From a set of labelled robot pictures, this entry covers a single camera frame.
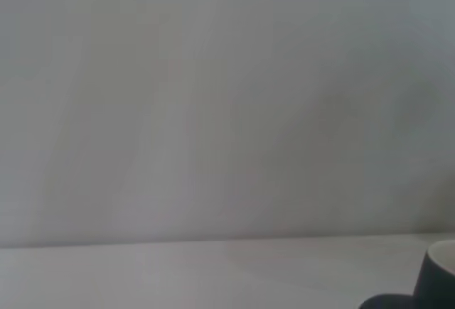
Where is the black cup white inside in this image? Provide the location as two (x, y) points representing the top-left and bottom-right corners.
(358, 239), (455, 309)

